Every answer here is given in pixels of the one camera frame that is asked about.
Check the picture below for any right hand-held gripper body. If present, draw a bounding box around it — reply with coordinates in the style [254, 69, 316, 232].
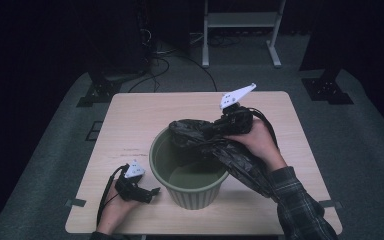
[210, 82, 258, 136]

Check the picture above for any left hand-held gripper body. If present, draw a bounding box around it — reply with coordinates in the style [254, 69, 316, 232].
[114, 159, 148, 203]

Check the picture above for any black plastic garbage bag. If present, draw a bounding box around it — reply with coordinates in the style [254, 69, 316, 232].
[168, 118, 281, 203]

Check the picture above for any green ribbed trash bin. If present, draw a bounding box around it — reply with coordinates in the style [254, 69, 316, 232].
[148, 126, 231, 211]

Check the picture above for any person's left hand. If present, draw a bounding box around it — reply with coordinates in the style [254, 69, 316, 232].
[96, 180, 141, 235]

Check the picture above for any person's right hand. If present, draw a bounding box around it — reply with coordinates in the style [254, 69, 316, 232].
[224, 119, 288, 173]

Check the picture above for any grey tape strip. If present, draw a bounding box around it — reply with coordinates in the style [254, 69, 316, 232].
[64, 198, 87, 208]
[317, 199, 343, 210]

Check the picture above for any black stand base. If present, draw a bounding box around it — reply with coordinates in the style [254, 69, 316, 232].
[301, 67, 355, 106]
[76, 70, 123, 109]

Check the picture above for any white metal stand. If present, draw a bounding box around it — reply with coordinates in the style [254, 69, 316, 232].
[201, 0, 287, 70]

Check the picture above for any left hand-held gripper black cable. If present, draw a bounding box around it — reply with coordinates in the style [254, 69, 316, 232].
[96, 163, 130, 228]

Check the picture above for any hand-held gripper black cable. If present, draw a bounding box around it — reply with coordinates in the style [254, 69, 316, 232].
[246, 106, 280, 148]
[96, 163, 130, 228]

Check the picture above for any right hand-held gripper black cable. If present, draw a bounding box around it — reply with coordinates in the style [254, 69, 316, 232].
[246, 106, 280, 148]

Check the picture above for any black floor cable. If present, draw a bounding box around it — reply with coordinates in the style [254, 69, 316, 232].
[127, 54, 218, 94]

